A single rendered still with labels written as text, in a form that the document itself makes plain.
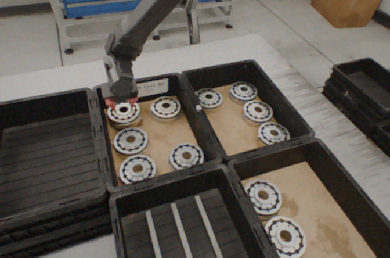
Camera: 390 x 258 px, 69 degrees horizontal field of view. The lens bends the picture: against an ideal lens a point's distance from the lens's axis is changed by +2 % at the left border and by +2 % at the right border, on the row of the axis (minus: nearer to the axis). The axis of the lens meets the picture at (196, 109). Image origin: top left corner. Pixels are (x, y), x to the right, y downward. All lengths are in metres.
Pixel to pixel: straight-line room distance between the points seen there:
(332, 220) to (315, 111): 0.58
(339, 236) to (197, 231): 0.36
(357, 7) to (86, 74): 3.01
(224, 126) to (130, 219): 0.42
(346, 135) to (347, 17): 2.52
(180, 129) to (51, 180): 0.40
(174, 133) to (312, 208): 0.46
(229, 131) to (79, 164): 0.48
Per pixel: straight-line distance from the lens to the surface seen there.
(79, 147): 0.94
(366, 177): 1.19
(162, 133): 0.93
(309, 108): 1.33
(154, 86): 0.99
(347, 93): 1.83
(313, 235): 0.84
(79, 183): 0.87
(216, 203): 0.80
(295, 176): 0.91
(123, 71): 0.73
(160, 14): 0.64
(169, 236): 0.76
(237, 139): 0.93
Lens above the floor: 1.55
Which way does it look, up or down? 45 degrees down
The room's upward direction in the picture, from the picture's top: 5 degrees clockwise
